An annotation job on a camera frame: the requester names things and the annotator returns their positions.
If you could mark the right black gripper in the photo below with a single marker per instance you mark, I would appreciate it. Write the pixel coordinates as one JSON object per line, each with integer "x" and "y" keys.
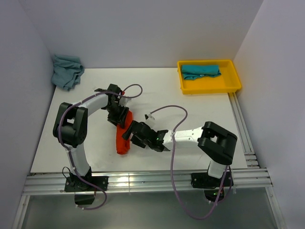
{"x": 127, "y": 133}

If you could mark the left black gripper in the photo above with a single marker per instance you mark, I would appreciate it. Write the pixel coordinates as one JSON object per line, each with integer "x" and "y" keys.
{"x": 121, "y": 117}

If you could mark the orange t shirt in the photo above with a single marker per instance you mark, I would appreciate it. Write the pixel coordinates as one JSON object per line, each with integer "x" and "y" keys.
{"x": 122, "y": 145}

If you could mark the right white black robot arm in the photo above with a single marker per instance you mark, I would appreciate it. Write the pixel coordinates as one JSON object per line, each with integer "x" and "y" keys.
{"x": 216, "y": 142}

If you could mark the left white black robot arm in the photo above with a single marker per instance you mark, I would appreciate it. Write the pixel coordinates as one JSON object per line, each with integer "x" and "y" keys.
{"x": 71, "y": 126}

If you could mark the grey-blue crumpled t shirt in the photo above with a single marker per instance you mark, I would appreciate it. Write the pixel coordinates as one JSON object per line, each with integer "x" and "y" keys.
{"x": 67, "y": 71}

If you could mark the teal rolled t shirt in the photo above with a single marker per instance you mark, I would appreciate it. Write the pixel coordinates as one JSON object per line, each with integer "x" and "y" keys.
{"x": 193, "y": 72}

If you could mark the yellow plastic tray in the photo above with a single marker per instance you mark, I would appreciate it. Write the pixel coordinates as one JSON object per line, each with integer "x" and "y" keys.
{"x": 227, "y": 82}

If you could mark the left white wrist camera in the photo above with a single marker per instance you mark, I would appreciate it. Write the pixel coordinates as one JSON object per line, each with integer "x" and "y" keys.
{"x": 123, "y": 101}

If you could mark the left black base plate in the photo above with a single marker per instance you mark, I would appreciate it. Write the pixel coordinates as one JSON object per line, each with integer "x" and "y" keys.
{"x": 73, "y": 184}

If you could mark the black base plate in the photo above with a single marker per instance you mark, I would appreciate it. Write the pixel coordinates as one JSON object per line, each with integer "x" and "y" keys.
{"x": 202, "y": 180}
{"x": 73, "y": 184}

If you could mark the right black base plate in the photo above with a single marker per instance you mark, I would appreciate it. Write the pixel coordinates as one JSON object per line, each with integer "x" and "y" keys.
{"x": 202, "y": 180}

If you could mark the aluminium right side rail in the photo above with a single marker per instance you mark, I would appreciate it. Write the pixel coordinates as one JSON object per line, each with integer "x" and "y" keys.
{"x": 246, "y": 143}

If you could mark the aluminium front rail frame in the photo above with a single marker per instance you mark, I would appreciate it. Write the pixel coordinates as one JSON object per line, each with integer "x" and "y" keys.
{"x": 130, "y": 182}

